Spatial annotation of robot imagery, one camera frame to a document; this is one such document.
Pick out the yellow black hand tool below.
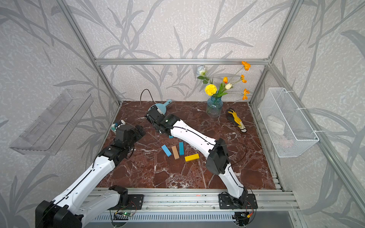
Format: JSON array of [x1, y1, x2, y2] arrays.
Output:
[[226, 108, 247, 133]]

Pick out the yellow and orange artificial flowers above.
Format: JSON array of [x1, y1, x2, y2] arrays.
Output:
[[194, 65, 247, 100]]

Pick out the white cloth in basket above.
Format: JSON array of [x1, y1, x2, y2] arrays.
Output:
[[267, 116, 286, 135]]

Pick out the light blue plastic dustpan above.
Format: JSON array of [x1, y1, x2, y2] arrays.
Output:
[[148, 99, 172, 115]]

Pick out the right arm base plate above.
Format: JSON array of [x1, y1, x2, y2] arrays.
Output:
[[218, 192, 258, 210]]

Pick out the light blue block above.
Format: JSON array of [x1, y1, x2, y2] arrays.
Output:
[[161, 145, 172, 157]]

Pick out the white wire mesh basket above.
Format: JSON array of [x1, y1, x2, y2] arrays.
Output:
[[258, 87, 319, 158]]

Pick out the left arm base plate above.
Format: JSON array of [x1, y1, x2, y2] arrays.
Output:
[[110, 194, 144, 211]]

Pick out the tan wooden block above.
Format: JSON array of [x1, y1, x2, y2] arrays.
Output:
[[172, 145, 180, 160]]

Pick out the round sunflower label can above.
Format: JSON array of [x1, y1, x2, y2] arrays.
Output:
[[111, 123, 119, 133]]

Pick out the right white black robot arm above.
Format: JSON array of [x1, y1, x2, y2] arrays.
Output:
[[145, 105, 248, 208]]

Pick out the long yellow block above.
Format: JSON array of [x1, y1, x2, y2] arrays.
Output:
[[185, 154, 200, 162]]

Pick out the clear acrylic wall shelf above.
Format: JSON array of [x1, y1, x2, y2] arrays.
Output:
[[10, 89, 94, 155]]

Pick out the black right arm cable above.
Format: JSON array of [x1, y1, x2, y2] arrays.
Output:
[[139, 88, 157, 105]]

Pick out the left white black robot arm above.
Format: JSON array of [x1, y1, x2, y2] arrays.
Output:
[[35, 123, 145, 228]]

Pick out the aluminium front rail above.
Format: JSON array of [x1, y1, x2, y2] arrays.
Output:
[[58, 188, 300, 213]]

